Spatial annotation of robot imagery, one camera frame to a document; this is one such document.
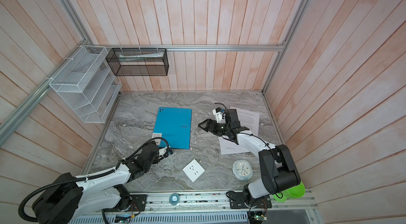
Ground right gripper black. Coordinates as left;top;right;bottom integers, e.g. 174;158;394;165
199;119;230;136

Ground blue folder black inside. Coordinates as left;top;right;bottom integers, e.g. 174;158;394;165
152;107;192;150

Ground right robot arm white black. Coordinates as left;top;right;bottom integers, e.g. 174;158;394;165
198;108;301;207

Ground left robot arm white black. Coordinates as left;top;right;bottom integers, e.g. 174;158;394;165
18;139;173;224

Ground middle printed paper sheet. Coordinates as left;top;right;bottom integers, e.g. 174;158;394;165
218;137;249;155

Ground printed paper sheet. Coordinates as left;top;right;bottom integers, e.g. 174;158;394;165
232;107;260;136
218;137;249;155

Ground top printed paper sheet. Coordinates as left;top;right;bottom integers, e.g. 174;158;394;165
232;107;260;136

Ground blue tape roll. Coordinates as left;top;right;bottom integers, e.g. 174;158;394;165
169;193;180;206

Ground white oval alarm clock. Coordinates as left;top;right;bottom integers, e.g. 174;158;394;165
232;159;253;181

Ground green plastic funnel cup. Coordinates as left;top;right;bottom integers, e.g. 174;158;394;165
273;182;306;202

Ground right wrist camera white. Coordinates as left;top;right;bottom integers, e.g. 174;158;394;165
213;107;226;124

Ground white wall socket plate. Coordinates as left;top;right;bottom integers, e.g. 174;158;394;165
183;159;205;182

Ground aluminium mounting rail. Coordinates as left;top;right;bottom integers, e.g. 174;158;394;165
53;190;318;217

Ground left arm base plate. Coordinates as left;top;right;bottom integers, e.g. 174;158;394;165
105;194;147;213

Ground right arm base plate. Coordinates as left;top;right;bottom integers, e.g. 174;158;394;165
226;191;272;209

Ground black wire mesh basket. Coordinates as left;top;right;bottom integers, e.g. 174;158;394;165
106;47;169;77

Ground horizontal aluminium frame bar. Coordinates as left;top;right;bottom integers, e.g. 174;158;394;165
104;44;284;52

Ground white wire mesh shelf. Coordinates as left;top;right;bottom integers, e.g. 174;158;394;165
50;46;122;124

